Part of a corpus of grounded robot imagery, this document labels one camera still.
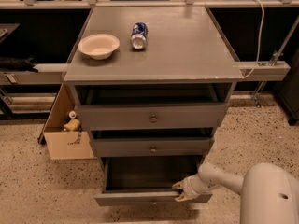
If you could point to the open cardboard box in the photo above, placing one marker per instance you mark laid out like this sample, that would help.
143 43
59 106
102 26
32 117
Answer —
63 144

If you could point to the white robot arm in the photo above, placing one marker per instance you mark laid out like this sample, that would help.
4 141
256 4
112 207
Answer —
268 194

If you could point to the black cloth on shelf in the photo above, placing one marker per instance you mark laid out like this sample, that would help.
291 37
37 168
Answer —
17 64

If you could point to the white bottle in box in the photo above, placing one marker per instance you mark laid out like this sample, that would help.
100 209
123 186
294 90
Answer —
72 114

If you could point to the grey drawer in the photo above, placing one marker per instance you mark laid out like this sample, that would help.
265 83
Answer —
137 117
144 180
130 147

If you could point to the grey metal rail frame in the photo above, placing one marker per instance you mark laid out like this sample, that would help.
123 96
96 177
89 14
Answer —
46 72

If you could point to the blue soda can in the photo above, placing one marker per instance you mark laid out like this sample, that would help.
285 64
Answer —
139 36

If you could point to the dark cabinet at right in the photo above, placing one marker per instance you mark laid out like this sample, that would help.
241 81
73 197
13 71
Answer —
288 91

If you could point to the grey drawer cabinet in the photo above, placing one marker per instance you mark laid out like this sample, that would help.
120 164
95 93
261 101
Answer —
162 94

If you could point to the grey middle drawer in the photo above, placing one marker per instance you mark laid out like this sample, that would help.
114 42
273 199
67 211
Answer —
130 147

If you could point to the grey bottom drawer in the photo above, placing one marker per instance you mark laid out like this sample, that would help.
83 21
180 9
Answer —
144 180

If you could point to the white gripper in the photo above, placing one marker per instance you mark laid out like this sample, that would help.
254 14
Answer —
191 188

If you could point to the yellow item in box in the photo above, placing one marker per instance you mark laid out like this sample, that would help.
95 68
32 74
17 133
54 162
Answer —
72 125

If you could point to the grey top drawer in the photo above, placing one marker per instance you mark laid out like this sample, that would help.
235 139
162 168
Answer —
137 117

